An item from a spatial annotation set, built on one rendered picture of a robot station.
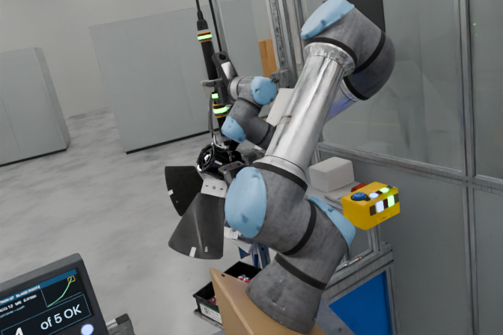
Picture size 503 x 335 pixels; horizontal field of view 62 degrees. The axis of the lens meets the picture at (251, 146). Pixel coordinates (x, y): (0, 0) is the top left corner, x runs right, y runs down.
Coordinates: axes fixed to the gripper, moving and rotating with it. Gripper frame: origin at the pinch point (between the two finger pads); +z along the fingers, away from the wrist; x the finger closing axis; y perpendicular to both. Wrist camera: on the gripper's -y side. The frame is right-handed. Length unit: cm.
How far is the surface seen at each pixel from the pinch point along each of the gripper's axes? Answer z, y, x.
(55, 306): -44, 31, -65
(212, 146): 5.9, 24.9, -2.2
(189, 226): 1, 49, -19
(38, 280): -43, 25, -66
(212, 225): -4, 50, -13
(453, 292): -39, 104, 70
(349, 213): -38, 48, 21
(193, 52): 515, 20, 215
